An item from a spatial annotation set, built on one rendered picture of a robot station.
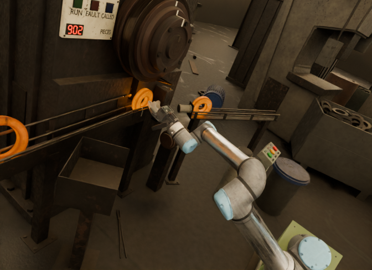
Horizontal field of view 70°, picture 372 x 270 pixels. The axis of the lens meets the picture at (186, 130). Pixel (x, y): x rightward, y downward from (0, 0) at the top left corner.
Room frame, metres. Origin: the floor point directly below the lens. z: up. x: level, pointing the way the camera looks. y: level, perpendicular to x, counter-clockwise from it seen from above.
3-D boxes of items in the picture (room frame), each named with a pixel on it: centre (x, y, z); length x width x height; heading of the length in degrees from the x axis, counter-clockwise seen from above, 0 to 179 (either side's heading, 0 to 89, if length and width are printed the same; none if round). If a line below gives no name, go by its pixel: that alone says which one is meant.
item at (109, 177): (0.80, 0.27, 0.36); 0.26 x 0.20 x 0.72; 12
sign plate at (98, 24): (1.12, 0.55, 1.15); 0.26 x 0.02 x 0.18; 157
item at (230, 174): (1.75, -0.47, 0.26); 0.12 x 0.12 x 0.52
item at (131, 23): (1.39, 0.31, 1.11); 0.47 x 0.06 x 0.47; 157
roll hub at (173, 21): (1.35, 0.22, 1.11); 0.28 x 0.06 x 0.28; 157
